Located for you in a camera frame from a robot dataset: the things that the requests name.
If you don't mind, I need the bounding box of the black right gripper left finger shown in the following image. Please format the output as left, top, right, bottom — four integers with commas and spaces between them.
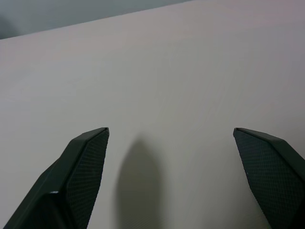
0, 127, 111, 229

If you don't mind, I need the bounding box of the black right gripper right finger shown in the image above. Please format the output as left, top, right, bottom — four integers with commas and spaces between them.
233, 127, 305, 229

